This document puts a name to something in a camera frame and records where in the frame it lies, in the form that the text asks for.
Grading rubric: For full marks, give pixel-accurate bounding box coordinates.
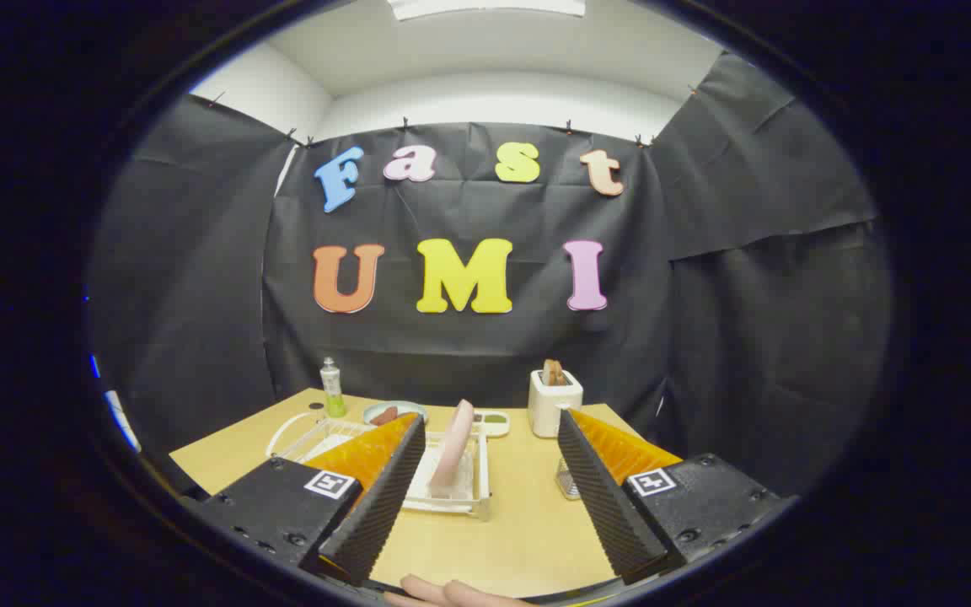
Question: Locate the light blue plate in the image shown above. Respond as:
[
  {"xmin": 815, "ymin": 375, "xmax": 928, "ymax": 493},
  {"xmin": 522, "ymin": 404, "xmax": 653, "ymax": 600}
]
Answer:
[{"xmin": 363, "ymin": 400, "xmax": 429, "ymax": 427}]

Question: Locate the white toaster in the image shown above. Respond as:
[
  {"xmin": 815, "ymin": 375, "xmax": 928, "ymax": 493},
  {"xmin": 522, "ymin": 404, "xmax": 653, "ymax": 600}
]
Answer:
[{"xmin": 528, "ymin": 369, "xmax": 584, "ymax": 439}]

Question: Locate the green and white bottle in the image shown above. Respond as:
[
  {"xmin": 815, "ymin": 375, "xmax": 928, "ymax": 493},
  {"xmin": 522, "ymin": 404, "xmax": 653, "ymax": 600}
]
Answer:
[{"xmin": 320, "ymin": 357, "xmax": 347, "ymax": 418}]

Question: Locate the pink plate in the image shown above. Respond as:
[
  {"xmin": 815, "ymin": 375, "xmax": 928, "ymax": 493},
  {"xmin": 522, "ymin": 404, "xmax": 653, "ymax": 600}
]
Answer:
[{"xmin": 428, "ymin": 399, "xmax": 475, "ymax": 498}]

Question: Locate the ceiling light panel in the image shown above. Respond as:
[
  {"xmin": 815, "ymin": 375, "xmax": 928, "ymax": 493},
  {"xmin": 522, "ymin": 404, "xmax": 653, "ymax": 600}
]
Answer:
[{"xmin": 389, "ymin": 0, "xmax": 587, "ymax": 21}]

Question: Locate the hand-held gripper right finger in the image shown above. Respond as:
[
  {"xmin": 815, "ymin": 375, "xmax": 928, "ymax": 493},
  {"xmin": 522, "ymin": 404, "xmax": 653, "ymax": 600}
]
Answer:
[{"xmin": 557, "ymin": 408, "xmax": 798, "ymax": 587}]

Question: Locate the white wire dish rack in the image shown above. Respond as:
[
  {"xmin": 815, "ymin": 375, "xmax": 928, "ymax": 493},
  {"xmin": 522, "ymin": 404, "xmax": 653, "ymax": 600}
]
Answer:
[{"xmin": 266, "ymin": 411, "xmax": 492, "ymax": 521}]

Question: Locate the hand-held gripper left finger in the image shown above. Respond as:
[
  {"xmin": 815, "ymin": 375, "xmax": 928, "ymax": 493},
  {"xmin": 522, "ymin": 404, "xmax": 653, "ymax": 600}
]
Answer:
[{"xmin": 190, "ymin": 413, "xmax": 427, "ymax": 587}]

